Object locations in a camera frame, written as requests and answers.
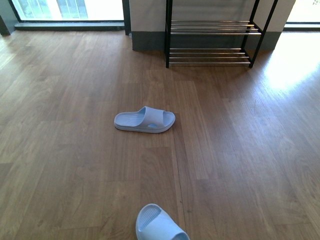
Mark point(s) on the black metal shoe rack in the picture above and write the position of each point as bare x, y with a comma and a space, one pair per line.
213, 42

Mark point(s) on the light blue slide slipper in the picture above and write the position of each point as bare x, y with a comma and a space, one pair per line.
146, 120

